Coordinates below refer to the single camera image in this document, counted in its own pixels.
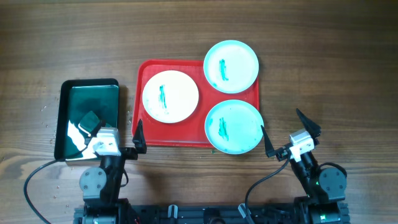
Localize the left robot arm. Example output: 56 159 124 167
73 120 147 224

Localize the light blue plate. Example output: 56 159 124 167
203 40 259 94
204 100 264 154

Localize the red plastic tray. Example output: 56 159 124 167
131 59 260 147

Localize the green yellow sponge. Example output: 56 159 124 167
78 111 100 136

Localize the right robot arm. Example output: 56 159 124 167
262 110 350 224

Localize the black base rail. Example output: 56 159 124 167
73 203 351 224

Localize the black water tray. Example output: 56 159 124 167
54 78 120 160

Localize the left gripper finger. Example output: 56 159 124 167
85 120 106 145
132 119 147 154

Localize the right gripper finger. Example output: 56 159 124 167
261 126 275 157
296 108 322 138

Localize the white plate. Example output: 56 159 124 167
142 70 199 124

